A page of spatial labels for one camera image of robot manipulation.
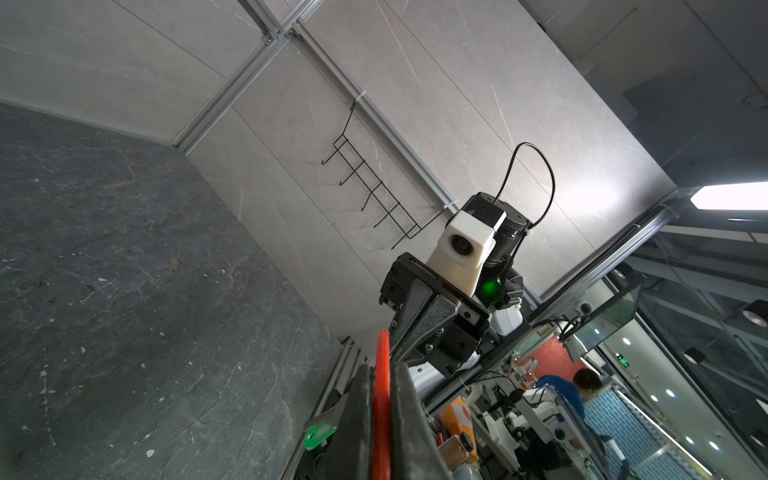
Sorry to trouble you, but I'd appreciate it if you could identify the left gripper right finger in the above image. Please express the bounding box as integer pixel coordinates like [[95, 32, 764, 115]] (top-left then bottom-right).
[[390, 361, 450, 480]]

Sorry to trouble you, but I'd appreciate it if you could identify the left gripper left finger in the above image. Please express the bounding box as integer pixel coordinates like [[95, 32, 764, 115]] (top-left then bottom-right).
[[323, 364, 374, 480]]

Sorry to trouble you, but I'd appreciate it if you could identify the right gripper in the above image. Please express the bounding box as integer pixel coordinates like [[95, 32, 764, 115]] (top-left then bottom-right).
[[379, 253, 491, 377]]

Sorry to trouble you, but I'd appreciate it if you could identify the green tagged key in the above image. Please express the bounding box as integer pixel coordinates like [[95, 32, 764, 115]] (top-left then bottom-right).
[[303, 422, 337, 451]]

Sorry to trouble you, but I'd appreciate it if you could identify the brown bottle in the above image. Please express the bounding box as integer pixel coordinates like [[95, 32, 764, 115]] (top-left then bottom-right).
[[438, 431, 475, 471]]

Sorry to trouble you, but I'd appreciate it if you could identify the person in blue shirt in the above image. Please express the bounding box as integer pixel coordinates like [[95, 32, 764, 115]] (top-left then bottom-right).
[[536, 368, 603, 420]]

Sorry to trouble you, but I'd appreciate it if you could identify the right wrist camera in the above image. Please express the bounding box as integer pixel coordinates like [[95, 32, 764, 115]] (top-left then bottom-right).
[[426, 205, 507, 297]]

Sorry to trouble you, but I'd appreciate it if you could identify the black wire hook rack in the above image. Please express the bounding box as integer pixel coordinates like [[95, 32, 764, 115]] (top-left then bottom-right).
[[320, 100, 448, 250]]

